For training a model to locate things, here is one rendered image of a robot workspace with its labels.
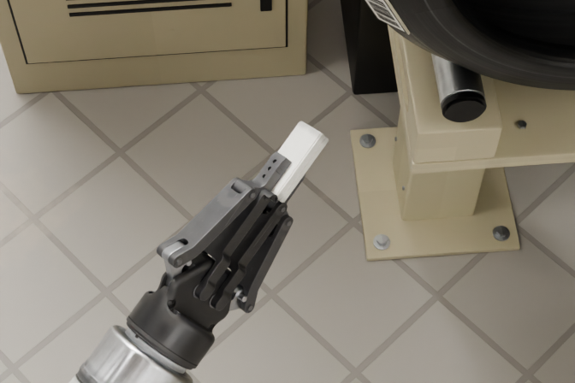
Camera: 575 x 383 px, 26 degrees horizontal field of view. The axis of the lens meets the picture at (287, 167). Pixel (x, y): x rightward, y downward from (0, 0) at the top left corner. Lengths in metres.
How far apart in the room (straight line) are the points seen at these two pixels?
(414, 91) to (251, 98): 1.07
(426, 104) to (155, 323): 0.39
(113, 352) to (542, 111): 0.56
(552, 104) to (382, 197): 0.87
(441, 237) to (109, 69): 0.68
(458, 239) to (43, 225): 0.73
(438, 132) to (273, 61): 1.08
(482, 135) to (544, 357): 0.89
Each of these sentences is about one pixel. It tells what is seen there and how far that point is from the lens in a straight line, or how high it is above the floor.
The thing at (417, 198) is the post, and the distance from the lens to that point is 2.14.
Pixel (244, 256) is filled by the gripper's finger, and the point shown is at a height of 0.94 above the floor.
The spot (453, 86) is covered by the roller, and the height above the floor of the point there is 0.92.
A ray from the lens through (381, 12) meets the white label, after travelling 1.12.
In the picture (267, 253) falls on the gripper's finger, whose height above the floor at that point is 0.93.
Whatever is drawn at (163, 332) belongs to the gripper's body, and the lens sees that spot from 1.07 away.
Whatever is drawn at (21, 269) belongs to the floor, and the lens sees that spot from 2.21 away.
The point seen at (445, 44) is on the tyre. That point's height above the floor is 1.02.
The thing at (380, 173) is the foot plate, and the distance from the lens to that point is 2.25.
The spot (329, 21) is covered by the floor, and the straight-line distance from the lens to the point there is 2.45.
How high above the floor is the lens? 1.92
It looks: 58 degrees down
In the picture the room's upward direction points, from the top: straight up
